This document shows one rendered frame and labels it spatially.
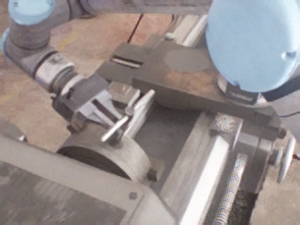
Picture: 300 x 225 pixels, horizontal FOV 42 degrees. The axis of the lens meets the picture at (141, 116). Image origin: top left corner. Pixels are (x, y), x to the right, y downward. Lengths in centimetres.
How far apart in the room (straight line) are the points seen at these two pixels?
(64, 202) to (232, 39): 40
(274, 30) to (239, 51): 5
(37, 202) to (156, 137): 101
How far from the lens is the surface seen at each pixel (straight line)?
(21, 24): 86
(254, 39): 41
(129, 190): 69
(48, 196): 69
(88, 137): 96
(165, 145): 161
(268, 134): 157
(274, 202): 243
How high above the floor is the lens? 189
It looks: 42 degrees down
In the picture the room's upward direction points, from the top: straight up
